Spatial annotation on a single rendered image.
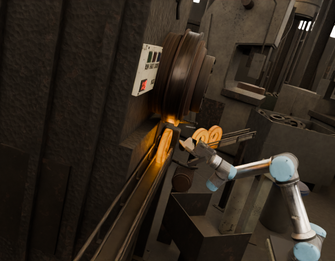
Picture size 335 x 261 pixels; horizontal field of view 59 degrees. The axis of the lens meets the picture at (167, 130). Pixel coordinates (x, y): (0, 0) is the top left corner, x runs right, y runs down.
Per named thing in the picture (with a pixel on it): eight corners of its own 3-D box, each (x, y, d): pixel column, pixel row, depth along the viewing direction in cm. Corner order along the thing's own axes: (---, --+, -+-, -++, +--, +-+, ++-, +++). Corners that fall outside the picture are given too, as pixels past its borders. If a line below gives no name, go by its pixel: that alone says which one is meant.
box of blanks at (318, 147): (250, 179, 352) (273, 118, 330) (230, 153, 430) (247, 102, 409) (326, 196, 367) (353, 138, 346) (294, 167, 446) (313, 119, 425)
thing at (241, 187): (218, 233, 228) (239, 173, 213) (218, 225, 239) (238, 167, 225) (233, 238, 226) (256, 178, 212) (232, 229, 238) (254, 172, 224)
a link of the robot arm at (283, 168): (325, 252, 152) (294, 150, 154) (322, 267, 139) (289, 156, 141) (301, 253, 158) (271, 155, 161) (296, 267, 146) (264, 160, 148)
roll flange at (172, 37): (135, 126, 132) (161, 17, 119) (156, 109, 177) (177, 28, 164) (156, 132, 131) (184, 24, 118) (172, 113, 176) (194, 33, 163)
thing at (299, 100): (284, 141, 609) (305, 89, 578) (319, 163, 506) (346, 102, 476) (262, 135, 596) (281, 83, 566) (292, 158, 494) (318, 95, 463)
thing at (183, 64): (156, 132, 131) (184, 24, 118) (172, 113, 176) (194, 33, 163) (170, 137, 130) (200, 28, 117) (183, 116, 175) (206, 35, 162)
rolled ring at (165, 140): (175, 126, 163) (169, 125, 163) (168, 134, 145) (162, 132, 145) (166, 157, 168) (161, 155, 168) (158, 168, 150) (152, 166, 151)
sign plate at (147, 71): (131, 95, 104) (142, 43, 99) (148, 87, 129) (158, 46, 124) (137, 96, 104) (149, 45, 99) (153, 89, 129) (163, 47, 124)
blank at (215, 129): (207, 126, 206) (211, 128, 204) (220, 124, 216) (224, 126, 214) (203, 146, 211) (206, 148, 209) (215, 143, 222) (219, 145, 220)
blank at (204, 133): (193, 129, 195) (196, 131, 193) (207, 126, 206) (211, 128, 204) (188, 150, 200) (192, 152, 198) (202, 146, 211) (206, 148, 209)
